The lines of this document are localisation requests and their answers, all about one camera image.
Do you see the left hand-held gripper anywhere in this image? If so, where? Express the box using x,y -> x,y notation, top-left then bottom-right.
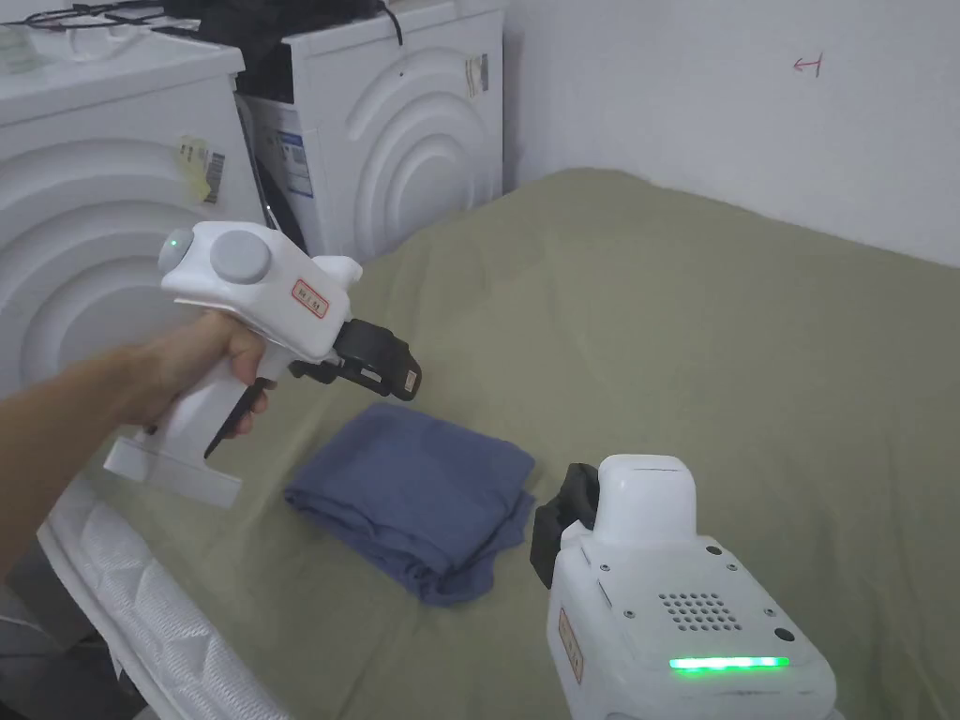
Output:
103,220 -> 426,508

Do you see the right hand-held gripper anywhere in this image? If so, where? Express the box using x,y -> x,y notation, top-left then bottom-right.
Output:
529,453 -> 838,720

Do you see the person's left forearm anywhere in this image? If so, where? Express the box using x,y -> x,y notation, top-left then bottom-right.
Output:
0,338 -> 162,588

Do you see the person's left hand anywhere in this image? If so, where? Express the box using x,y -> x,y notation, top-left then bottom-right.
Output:
131,310 -> 270,443

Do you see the folded dark blue garment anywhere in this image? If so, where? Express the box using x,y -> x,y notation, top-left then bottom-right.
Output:
282,402 -> 538,608

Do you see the white washing machine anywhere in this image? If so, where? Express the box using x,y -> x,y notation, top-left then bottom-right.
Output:
0,13 -> 270,398
233,0 -> 509,263

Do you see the bed with pale green sheet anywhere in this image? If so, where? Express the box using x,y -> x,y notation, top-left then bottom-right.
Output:
37,168 -> 960,720

